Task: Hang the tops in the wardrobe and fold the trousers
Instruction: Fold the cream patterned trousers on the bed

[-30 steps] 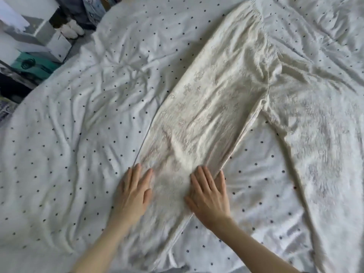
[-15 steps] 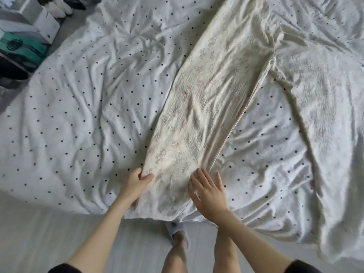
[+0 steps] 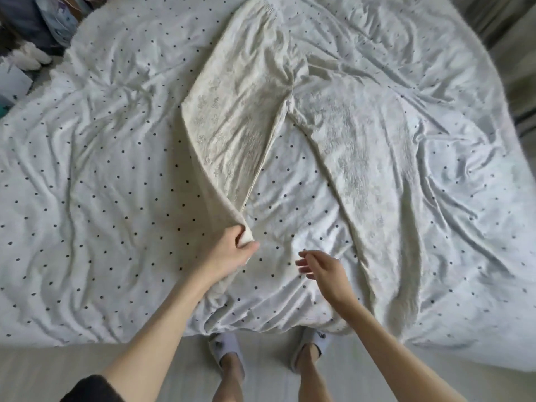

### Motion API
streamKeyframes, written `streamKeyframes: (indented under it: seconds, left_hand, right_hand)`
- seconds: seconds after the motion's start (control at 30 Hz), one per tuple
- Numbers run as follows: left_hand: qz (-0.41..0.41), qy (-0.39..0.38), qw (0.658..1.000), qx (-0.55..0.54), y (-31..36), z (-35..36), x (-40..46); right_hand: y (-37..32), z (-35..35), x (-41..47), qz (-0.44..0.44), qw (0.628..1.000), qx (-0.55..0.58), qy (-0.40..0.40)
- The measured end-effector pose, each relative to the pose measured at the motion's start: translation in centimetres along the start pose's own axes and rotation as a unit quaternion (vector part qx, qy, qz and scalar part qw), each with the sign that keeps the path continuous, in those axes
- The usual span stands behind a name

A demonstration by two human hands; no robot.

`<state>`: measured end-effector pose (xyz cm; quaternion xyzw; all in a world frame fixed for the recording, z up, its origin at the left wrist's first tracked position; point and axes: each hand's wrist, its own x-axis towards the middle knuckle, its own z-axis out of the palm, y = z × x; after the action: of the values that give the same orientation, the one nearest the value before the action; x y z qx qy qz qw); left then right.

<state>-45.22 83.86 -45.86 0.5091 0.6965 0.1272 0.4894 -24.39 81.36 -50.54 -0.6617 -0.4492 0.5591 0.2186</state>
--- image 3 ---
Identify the white slipper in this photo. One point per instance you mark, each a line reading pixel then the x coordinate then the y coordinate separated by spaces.
pixel 226 343
pixel 308 343

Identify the white shoe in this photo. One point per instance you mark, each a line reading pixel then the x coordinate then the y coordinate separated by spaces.
pixel 35 52
pixel 21 58

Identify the white storage box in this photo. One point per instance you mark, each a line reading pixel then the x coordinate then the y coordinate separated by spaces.
pixel 13 83

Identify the person's right forearm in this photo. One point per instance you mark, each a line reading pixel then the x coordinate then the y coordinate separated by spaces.
pixel 394 356

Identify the person's lower leg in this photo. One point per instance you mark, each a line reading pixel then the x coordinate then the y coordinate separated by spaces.
pixel 314 377
pixel 229 379

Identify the beige textured pajama pants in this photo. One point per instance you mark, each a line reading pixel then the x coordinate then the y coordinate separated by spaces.
pixel 243 104

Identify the striped beige curtain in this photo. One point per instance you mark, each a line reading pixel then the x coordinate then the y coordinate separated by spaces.
pixel 519 54

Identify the person's left hand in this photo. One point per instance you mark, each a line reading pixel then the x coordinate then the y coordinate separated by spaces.
pixel 226 255

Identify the grey patterned bag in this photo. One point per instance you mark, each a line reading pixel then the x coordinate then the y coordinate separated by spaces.
pixel 63 12

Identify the person's black left sleeve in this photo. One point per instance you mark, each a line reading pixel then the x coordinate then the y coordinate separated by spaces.
pixel 92 389

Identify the person's right hand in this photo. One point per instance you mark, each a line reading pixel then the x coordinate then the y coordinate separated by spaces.
pixel 327 276

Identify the person's left forearm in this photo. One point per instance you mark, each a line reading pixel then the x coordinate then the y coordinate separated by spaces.
pixel 155 347

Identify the white dotted bed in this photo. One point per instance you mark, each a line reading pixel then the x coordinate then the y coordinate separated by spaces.
pixel 84 163

